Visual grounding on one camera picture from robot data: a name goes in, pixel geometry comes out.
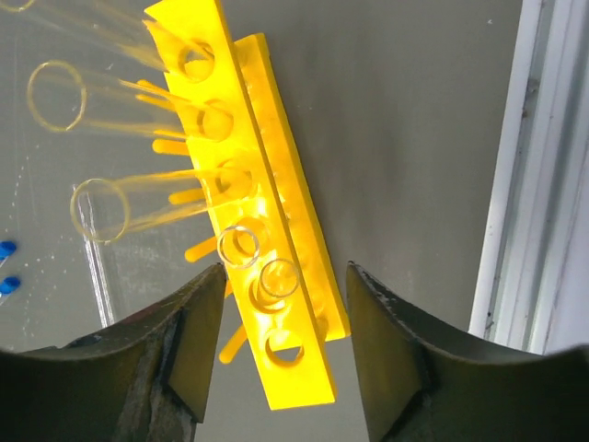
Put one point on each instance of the short glass test tube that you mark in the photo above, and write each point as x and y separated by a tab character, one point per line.
241	244

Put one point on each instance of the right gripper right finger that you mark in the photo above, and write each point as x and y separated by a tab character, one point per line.
422	379

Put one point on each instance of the blue capped tube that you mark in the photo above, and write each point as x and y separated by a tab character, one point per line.
7	249
9	285

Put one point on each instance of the blue capped tube upper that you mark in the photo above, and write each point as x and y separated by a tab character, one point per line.
7	249

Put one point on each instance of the long glass test tube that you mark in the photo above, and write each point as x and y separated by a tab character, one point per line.
63	98

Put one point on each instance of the blue capped tube middle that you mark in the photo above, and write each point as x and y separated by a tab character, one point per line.
9	285

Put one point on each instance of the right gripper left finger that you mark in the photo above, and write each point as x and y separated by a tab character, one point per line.
144	378

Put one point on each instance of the yellow test tube rack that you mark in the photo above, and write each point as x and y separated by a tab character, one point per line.
288	300

